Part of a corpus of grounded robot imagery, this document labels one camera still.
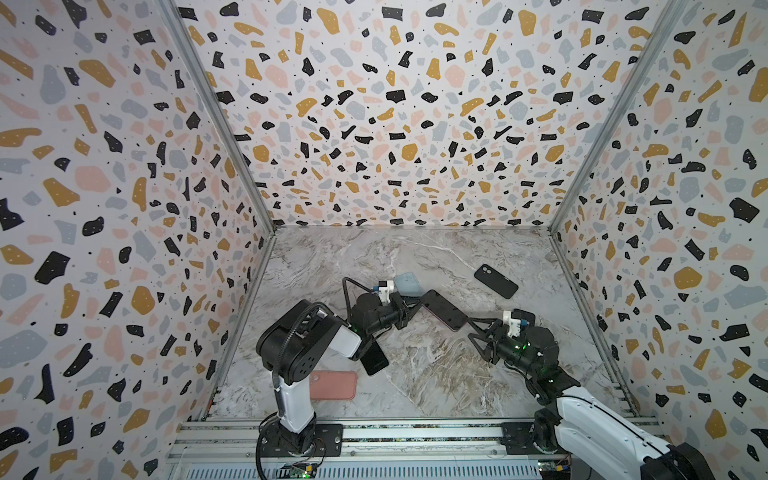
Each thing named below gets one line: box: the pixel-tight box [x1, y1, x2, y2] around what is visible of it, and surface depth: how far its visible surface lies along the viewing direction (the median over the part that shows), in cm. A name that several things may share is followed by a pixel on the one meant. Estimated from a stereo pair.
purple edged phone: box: [421, 289, 469, 332], surface depth 88 cm
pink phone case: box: [309, 371, 357, 400], surface depth 85 cm
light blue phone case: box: [394, 272, 423, 297], surface depth 108 cm
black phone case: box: [474, 264, 519, 299], surface depth 109 cm
